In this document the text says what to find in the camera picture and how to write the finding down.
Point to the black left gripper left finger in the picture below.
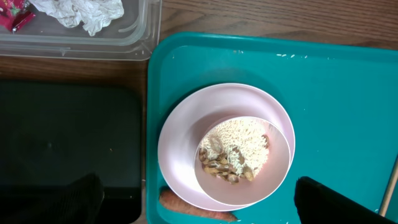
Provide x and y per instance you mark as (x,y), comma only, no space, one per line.
(77,203)

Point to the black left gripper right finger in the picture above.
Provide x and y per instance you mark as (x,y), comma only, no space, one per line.
(319,204)

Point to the wooden chopstick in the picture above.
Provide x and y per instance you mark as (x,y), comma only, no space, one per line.
(389,191)

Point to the pink bowl with food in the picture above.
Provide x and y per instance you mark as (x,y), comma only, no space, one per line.
(241,161)

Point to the red snack wrapper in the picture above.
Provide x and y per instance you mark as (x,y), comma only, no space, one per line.
(15,14)

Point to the clear plastic waste bin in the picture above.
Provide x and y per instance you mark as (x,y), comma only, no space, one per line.
(133,36)

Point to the black tray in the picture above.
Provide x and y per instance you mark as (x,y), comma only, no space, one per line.
(55,134)

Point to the orange carrot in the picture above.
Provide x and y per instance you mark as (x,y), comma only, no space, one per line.
(171,201)

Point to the teal plastic tray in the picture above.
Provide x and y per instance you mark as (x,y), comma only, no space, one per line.
(342,102)

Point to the pink plate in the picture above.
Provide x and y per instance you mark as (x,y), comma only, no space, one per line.
(197,114)

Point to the crumpled white paper in bin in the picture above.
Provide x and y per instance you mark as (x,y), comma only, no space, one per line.
(94,14)

